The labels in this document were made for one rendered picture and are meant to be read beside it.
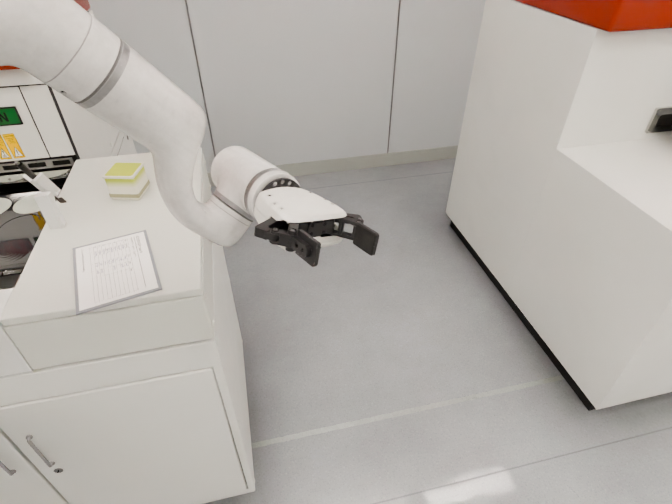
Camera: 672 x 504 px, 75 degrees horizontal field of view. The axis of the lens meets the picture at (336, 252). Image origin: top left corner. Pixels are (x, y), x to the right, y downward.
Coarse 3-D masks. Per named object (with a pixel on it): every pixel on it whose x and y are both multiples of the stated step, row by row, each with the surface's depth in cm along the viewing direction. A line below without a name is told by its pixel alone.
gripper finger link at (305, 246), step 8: (272, 232) 53; (280, 232) 53; (304, 232) 52; (280, 240) 53; (288, 240) 53; (296, 240) 52; (304, 240) 52; (312, 240) 51; (296, 248) 52; (304, 248) 51; (312, 248) 51; (320, 248) 51; (304, 256) 51; (312, 256) 51; (312, 264) 51
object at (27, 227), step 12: (36, 192) 122; (12, 204) 118; (0, 216) 113; (12, 216) 113; (24, 216) 113; (36, 216) 113; (0, 228) 109; (12, 228) 109; (24, 228) 109; (36, 228) 109; (0, 240) 105; (12, 240) 105; (24, 240) 105; (36, 240) 105; (0, 252) 102; (12, 252) 102; (24, 252) 102; (0, 264) 99; (12, 264) 98; (24, 264) 98
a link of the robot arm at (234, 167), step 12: (216, 156) 72; (228, 156) 70; (240, 156) 69; (252, 156) 69; (216, 168) 71; (228, 168) 68; (240, 168) 67; (252, 168) 65; (264, 168) 65; (276, 168) 66; (216, 180) 72; (228, 180) 68; (240, 180) 65; (216, 192) 68; (228, 192) 67; (240, 192) 65; (228, 204) 67; (240, 204) 67
